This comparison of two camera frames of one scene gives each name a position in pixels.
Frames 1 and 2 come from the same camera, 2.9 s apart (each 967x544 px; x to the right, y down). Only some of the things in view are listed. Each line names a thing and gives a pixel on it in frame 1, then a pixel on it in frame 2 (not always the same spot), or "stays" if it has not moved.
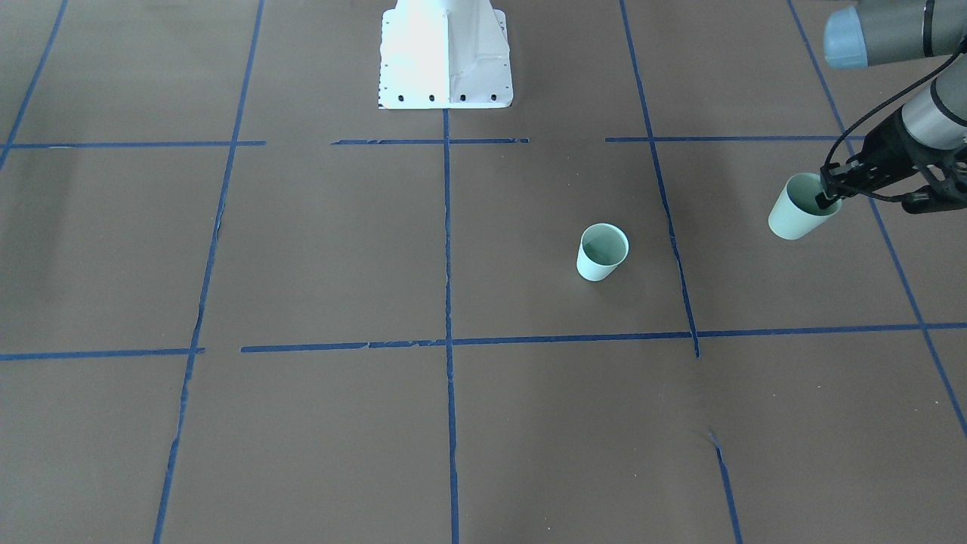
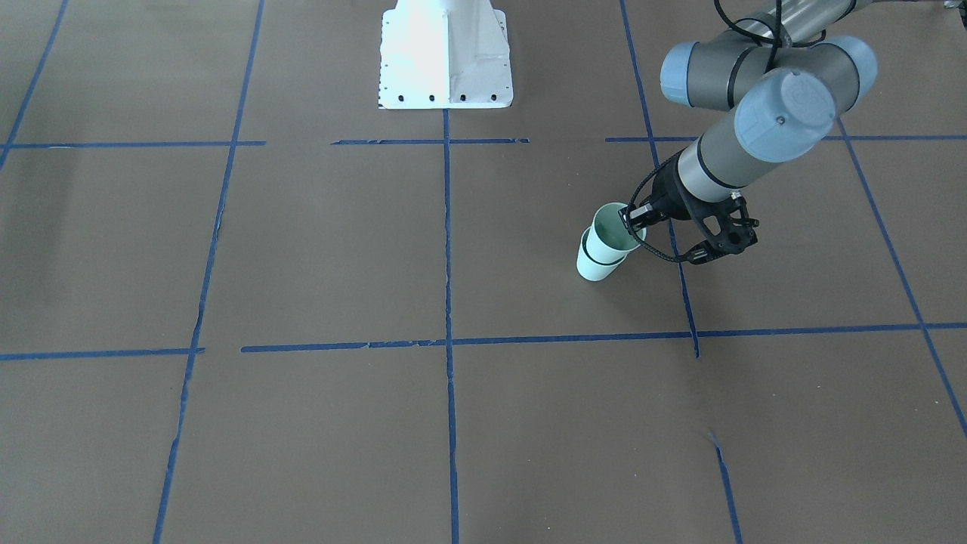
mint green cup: x=796 y=213 → x=609 y=239
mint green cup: x=603 y=246 stays
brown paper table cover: x=245 y=301 stays
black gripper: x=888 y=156 → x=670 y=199
